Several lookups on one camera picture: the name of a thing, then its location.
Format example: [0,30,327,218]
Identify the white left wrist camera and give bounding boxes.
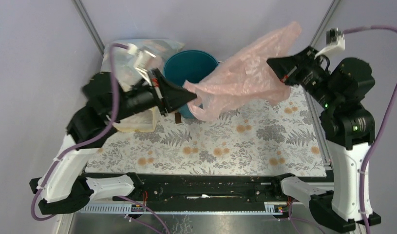
[128,43,161,78]

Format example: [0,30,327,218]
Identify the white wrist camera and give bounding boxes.
[128,43,161,78]
[315,28,345,58]

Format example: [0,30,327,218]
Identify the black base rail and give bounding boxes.
[80,173,302,212]

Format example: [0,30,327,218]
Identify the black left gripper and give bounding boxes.
[108,68,199,123]

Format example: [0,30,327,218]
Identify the floral patterned table mat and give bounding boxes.
[85,88,326,177]

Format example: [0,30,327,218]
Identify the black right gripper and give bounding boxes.
[265,44,338,106]

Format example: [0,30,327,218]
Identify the pink plastic trash bag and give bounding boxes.
[183,21,302,121]

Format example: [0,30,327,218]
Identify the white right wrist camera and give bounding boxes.
[315,28,345,58]

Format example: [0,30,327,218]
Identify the teal plastic trash bin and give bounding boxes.
[163,49,220,119]

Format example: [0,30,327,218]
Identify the large translucent yellow-trimmed bag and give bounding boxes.
[113,39,185,133]

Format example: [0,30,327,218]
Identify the small brown wooden block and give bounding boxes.
[174,112,182,124]

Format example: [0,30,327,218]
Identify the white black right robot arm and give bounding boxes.
[266,46,381,233]

